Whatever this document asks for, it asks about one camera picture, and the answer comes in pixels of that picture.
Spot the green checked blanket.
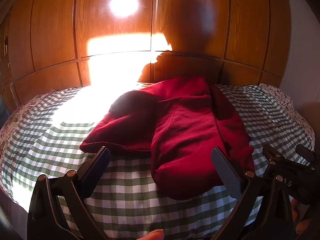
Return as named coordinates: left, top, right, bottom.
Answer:
left=0, top=84, right=316, bottom=240

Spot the person's left hand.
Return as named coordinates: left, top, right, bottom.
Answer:
left=136, top=229, right=164, bottom=240

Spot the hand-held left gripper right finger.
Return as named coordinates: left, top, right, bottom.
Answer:
left=211, top=147, right=294, bottom=240

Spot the person's right hand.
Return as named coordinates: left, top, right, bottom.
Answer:
left=290, top=197, right=312, bottom=236

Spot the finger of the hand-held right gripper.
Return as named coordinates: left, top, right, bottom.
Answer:
left=262, top=144, right=286, bottom=165
left=296, top=144, right=316, bottom=163

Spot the wooden wardrobe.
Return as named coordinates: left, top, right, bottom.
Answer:
left=0, top=0, right=293, bottom=112

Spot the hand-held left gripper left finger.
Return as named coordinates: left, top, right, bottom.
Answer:
left=26, top=146, right=112, bottom=240

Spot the red fleece garment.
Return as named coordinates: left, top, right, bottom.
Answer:
left=79, top=75, right=256, bottom=201

